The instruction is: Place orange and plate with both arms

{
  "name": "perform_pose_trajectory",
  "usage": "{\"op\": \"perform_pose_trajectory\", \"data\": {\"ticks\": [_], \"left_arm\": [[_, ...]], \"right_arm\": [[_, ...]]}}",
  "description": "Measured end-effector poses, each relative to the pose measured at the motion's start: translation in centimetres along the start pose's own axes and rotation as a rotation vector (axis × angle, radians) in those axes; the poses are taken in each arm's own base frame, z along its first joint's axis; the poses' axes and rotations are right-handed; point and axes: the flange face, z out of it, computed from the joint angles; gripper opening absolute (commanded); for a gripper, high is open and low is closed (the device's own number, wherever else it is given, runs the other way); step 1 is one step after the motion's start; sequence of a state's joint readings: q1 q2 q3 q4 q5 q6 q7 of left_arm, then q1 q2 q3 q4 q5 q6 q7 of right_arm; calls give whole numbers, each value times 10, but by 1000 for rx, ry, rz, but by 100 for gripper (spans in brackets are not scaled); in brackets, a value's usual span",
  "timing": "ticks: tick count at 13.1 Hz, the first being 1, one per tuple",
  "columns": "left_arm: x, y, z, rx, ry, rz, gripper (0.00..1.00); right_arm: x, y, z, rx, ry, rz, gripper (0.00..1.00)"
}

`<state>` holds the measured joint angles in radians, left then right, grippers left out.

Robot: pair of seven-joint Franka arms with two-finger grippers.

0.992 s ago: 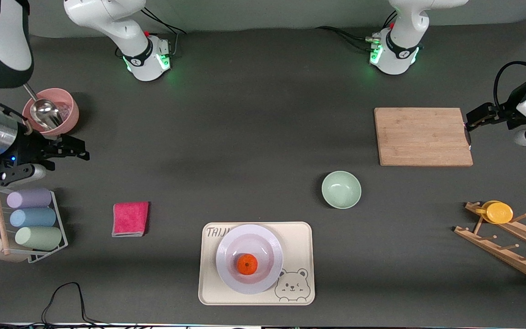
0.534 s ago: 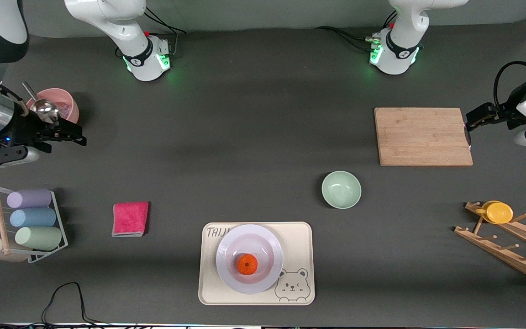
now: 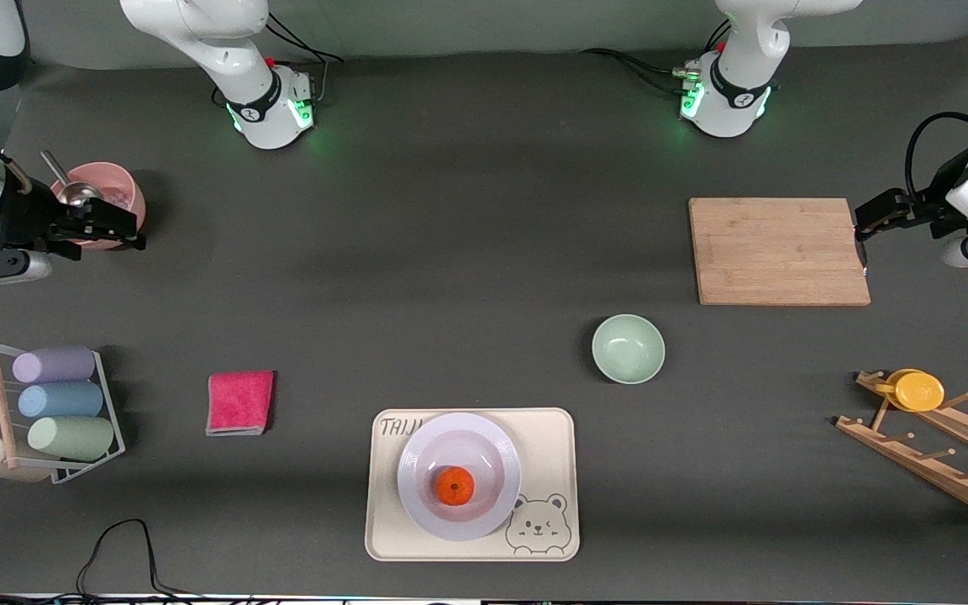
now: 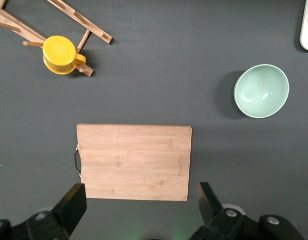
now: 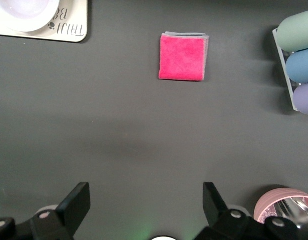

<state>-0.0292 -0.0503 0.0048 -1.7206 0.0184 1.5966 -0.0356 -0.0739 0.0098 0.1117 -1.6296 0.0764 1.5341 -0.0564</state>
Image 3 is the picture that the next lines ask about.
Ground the orange mandarin fruit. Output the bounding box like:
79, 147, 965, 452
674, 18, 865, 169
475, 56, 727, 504
436, 467, 476, 507

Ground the white round plate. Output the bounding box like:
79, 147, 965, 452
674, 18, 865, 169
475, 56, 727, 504
397, 412, 523, 541

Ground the metal scoop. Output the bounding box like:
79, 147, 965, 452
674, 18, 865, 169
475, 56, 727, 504
40, 150, 105, 208

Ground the pink bowl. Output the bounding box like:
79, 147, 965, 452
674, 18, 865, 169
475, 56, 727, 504
51, 162, 147, 251

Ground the bamboo cutting board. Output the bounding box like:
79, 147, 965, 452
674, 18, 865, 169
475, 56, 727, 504
688, 197, 871, 308

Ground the purple cup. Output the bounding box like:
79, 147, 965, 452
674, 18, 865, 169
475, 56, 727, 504
12, 347, 97, 385

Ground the blue cup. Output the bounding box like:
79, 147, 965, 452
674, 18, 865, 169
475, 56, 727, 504
18, 382, 105, 419

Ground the yellow mug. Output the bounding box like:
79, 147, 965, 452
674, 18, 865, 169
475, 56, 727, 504
876, 369, 946, 413

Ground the pale green cup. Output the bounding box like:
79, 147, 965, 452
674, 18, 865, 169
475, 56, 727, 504
27, 416, 115, 461

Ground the pink folded cloth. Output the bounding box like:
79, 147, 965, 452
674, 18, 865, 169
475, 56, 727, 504
205, 371, 276, 437

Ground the wooden peg drying rack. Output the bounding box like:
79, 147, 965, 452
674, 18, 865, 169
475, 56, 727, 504
835, 370, 968, 530

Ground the mint green bowl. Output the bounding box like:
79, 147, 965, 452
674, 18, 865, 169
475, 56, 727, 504
592, 314, 666, 386

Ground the beige bear print tray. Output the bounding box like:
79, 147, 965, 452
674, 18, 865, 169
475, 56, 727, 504
365, 408, 581, 562

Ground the white wire cup rack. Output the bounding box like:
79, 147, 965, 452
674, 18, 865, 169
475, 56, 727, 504
0, 338, 127, 486

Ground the black right arm base cable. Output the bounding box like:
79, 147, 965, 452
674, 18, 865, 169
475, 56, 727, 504
266, 7, 347, 103

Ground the black arm base cable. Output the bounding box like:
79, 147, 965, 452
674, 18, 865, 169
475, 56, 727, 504
579, 47, 691, 95
266, 7, 347, 103

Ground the black cable on table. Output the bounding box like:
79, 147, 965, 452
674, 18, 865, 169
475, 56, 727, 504
75, 518, 199, 599

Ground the black left arm base cable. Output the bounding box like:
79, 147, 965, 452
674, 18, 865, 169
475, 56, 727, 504
579, 47, 691, 95

